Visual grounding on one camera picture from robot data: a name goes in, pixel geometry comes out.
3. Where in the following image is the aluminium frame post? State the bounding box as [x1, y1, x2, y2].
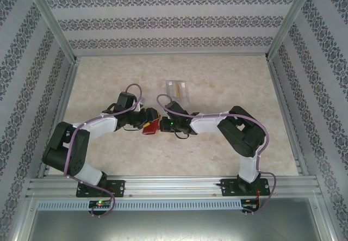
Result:
[23, 0, 79, 64]
[265, 0, 320, 62]

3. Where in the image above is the aluminium side rail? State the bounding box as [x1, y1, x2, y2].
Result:
[38, 57, 81, 178]

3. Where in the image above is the aluminium back rail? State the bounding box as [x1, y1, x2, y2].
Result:
[73, 51, 269, 59]

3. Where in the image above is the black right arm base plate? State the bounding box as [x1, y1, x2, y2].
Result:
[221, 178, 271, 197]

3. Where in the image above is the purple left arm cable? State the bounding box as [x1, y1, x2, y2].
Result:
[65, 84, 145, 219]

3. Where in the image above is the aluminium mounting rail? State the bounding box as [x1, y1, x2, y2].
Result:
[26, 177, 320, 198]

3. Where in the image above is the red leather card holder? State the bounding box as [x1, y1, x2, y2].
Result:
[142, 120, 160, 135]

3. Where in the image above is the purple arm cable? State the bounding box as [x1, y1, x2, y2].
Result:
[65, 84, 145, 219]
[157, 94, 278, 217]

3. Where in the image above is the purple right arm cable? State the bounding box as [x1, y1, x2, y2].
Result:
[157, 94, 278, 217]

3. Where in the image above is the slotted grey cable duct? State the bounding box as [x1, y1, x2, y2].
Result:
[36, 199, 243, 211]

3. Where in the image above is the grey metal panel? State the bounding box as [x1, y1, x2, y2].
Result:
[26, 209, 334, 241]

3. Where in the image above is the clear plastic card box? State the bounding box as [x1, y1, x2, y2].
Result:
[165, 79, 191, 106]

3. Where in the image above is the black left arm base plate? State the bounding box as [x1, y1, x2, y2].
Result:
[76, 178, 126, 198]

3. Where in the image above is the left controller board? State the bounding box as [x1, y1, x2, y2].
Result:
[89, 200, 112, 208]

